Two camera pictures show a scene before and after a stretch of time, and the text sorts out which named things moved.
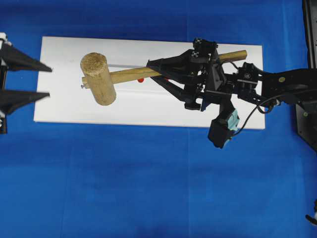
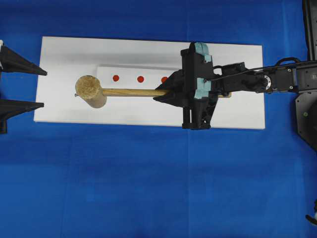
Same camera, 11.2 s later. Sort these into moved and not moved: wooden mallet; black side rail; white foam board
Moved: wooden mallet
Not moved: black side rail; white foam board
